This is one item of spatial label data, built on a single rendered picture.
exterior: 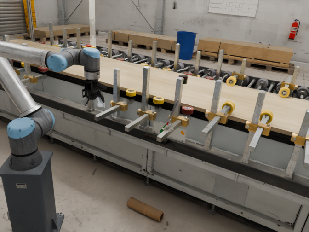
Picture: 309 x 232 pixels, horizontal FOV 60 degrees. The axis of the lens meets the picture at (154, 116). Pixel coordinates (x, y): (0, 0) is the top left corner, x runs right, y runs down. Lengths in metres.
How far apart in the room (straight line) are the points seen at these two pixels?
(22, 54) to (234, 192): 1.72
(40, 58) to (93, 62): 0.27
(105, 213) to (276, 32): 7.50
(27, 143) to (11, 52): 0.52
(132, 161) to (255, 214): 1.13
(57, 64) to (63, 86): 1.27
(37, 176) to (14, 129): 0.30
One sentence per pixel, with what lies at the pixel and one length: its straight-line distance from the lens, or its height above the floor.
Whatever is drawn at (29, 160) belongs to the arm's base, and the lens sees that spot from 1.78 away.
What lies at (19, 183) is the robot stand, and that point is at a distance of 1.84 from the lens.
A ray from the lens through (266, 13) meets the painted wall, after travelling 8.79.
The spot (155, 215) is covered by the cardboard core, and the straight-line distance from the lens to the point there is 2.20.
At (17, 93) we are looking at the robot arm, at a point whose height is 1.00.
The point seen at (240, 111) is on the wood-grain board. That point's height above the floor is 0.90.
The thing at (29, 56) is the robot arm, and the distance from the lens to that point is 1.55.
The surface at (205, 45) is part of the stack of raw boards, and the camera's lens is 7.79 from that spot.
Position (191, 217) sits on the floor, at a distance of 2.32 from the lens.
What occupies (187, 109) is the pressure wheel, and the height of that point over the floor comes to 0.91.
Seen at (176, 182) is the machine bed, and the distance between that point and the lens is 2.35.
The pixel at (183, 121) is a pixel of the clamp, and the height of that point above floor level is 0.86.
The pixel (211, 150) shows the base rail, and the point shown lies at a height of 0.70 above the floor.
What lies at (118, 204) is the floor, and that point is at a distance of 2.36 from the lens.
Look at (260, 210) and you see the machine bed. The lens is 2.27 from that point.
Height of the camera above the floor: 1.61
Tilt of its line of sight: 25 degrees down
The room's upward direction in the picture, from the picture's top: 4 degrees clockwise
